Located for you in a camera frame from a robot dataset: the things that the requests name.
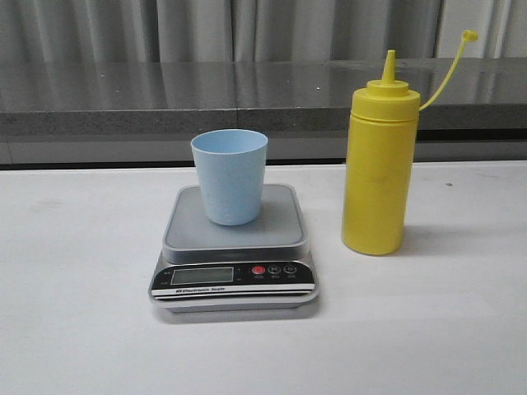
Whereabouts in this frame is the light blue plastic cup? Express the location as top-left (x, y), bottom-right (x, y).
top-left (191, 129), bottom-right (268, 225)

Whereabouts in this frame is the yellow squeeze bottle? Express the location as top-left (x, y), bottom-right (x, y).
top-left (342, 30), bottom-right (478, 256)

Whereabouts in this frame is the silver electronic kitchen scale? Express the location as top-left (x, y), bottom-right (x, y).
top-left (149, 184), bottom-right (319, 313)

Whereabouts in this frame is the grey stone counter ledge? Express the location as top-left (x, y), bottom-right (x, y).
top-left (1, 58), bottom-right (526, 141)

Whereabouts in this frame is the grey curtain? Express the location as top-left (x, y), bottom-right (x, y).
top-left (1, 1), bottom-right (526, 64)

